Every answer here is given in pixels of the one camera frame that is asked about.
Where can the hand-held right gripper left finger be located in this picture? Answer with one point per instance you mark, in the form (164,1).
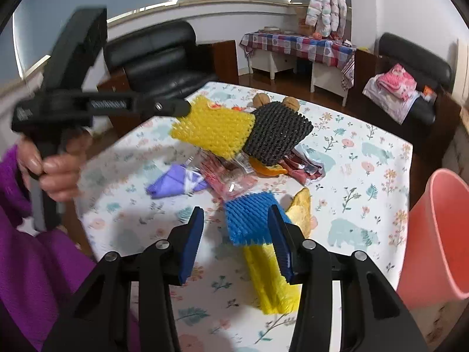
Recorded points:
(192,244)

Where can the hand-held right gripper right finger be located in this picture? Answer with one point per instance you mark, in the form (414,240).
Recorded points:
(280,245)

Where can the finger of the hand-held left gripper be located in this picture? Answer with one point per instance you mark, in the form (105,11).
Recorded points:
(165,107)

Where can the blue foam fruit net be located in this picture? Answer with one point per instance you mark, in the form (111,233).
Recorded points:
(245,220)

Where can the yellow foam fruit net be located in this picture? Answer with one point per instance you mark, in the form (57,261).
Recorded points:
(267,286)
(212,128)

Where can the red snack wrapper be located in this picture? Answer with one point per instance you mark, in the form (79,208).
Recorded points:
(300,170)

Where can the black foam fruit net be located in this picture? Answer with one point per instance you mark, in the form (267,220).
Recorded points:
(274,132)

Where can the pink plastic bin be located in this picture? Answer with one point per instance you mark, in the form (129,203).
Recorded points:
(432,245)

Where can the person's left forearm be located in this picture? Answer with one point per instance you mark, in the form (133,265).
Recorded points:
(25,271)

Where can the person's left hand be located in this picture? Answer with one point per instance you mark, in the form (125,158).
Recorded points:
(58,176)

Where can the black leather armchair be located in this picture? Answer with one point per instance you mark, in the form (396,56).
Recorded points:
(154,62)
(414,55)

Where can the purple plastic wrapper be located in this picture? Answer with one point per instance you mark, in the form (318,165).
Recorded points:
(168,185)

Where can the clear red printed plastic wrapper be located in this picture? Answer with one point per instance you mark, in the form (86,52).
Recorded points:
(223,181)

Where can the orange peel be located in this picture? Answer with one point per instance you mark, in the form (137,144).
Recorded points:
(267,171)

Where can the floral tablecloth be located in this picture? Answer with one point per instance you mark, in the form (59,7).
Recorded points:
(348,190)

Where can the walnut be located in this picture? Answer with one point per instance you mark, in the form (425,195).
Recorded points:
(262,99)
(291,102)

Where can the plaid covered side table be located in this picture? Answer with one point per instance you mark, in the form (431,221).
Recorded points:
(293,44)

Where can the light folded cloth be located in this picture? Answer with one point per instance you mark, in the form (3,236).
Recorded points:
(381,99)

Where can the pink white padded jacket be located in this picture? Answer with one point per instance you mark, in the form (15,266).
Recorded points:
(326,3)

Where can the pink folded clothes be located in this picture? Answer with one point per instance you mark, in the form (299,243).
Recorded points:
(397,79)

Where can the small orange box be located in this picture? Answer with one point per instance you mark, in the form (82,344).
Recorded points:
(428,94)

